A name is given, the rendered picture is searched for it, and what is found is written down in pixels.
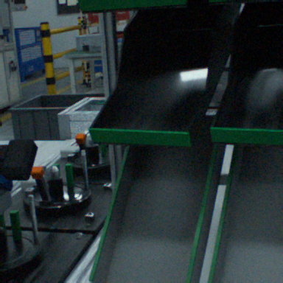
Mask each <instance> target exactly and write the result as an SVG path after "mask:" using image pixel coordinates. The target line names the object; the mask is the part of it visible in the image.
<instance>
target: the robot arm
mask: <svg viewBox="0 0 283 283"><path fill-rule="evenodd" d="M37 151H38V147H37V145H36V143H35V142H34V141H33V140H32V139H14V140H10V141H9V144H0V187H1V188H2V189H5V190H7V191H9V192H11V191H12V189H13V181H28V180H29V179H30V176H31V173H32V168H33V166H34V163H35V156H36V153H37Z"/></svg>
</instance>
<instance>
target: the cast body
mask: <svg viewBox="0 0 283 283"><path fill-rule="evenodd" d="M12 205H13V202H12V198H11V192H9V191H7V190H5V189H2V188H1V187H0V215H1V214H3V213H4V212H5V211H6V210H8V209H9V208H10V207H11V206H12Z"/></svg>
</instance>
